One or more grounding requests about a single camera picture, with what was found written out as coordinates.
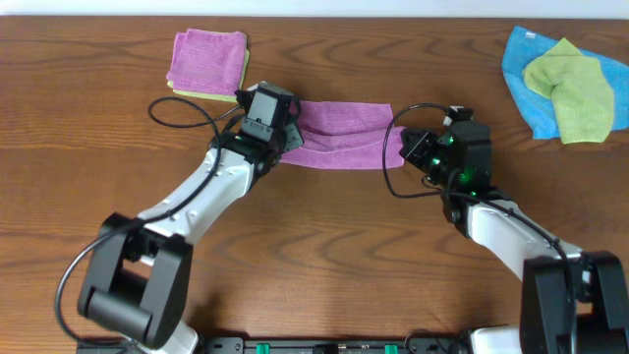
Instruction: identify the purple microfiber cloth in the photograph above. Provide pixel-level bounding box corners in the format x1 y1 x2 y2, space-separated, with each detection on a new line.
280 101 404 170

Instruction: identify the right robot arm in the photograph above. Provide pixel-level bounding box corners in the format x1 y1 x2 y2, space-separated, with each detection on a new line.
400 121 628 354

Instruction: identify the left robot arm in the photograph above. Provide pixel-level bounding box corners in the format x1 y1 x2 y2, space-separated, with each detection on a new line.
78 115 303 353

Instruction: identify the folded green cloth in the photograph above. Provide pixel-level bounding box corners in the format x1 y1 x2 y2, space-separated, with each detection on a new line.
166 32 251 104

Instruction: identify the folded purple cloth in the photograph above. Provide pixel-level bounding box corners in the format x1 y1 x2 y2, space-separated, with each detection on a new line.
165 28 248 98

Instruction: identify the blue microfiber cloth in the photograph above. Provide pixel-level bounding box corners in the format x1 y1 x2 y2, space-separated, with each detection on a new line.
502 27 628 140

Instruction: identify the green microfiber cloth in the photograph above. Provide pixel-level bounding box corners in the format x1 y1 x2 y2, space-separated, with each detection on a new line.
523 38 614 145

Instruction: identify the right black cable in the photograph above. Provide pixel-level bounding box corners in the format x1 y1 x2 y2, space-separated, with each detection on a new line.
381 102 579 354

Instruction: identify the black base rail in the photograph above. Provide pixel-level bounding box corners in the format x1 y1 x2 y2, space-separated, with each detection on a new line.
76 336 473 354

